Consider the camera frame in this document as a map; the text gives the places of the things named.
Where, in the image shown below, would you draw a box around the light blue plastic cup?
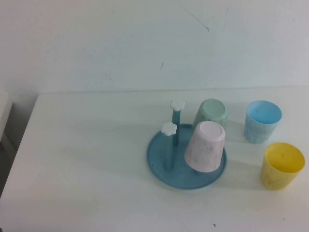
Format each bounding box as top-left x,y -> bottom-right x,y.
243,100 -> 282,145

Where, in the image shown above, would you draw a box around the blue cup stand with pegs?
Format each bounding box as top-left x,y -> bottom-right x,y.
146,100 -> 228,190

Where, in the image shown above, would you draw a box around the pale pink plastic cup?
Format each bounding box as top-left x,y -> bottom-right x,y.
184,120 -> 226,174

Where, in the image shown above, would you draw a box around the yellow plastic cup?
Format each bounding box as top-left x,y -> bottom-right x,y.
260,142 -> 306,191

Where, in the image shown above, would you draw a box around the mint green plastic cup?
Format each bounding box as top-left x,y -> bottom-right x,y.
193,98 -> 229,131

